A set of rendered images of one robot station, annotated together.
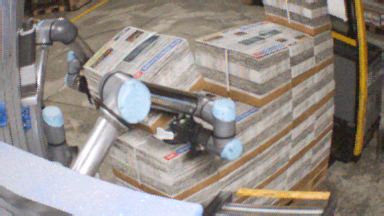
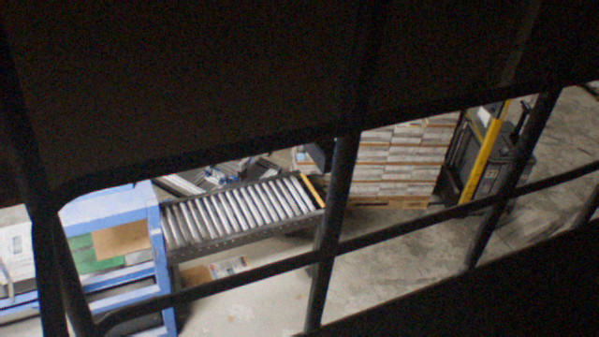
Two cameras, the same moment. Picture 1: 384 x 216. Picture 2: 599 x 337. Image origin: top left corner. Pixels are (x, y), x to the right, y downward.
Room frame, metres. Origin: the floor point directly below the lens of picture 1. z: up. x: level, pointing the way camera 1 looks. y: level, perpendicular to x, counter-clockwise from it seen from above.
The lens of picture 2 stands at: (-0.74, -2.11, 3.82)
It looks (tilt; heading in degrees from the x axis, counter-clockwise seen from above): 41 degrees down; 36
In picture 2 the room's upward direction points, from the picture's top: 7 degrees clockwise
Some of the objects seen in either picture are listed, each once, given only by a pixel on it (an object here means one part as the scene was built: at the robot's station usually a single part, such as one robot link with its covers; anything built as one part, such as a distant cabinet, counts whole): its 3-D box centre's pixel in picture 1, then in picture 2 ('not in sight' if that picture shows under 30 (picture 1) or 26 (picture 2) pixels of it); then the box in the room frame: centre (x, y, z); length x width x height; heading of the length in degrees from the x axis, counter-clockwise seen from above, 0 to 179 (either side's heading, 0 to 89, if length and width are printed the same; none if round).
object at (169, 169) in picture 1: (229, 177); (349, 167); (2.78, -0.17, 0.42); 1.17 x 0.39 x 0.83; 136
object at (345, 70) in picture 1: (348, 88); (489, 168); (3.89, -1.22, 0.40); 0.69 x 0.55 x 0.80; 46
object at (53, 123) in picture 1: (52, 123); not in sight; (2.25, 0.61, 0.98); 0.13 x 0.12 x 0.14; 67
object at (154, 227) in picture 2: not in sight; (162, 278); (0.47, -0.16, 0.77); 0.09 x 0.09 x 1.55; 66
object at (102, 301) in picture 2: not in sight; (116, 276); (0.38, 0.36, 0.38); 0.94 x 0.69 x 0.63; 66
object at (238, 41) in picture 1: (243, 41); not in sight; (2.89, -0.25, 1.06); 0.37 x 0.29 x 0.01; 46
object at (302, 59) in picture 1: (278, 52); (402, 125); (3.10, -0.46, 0.95); 0.38 x 0.29 x 0.23; 46
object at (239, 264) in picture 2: not in sight; (232, 271); (1.28, -0.04, 0.00); 0.37 x 0.28 x 0.01; 156
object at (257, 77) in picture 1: (246, 65); (372, 124); (2.88, -0.26, 0.95); 0.38 x 0.29 x 0.23; 46
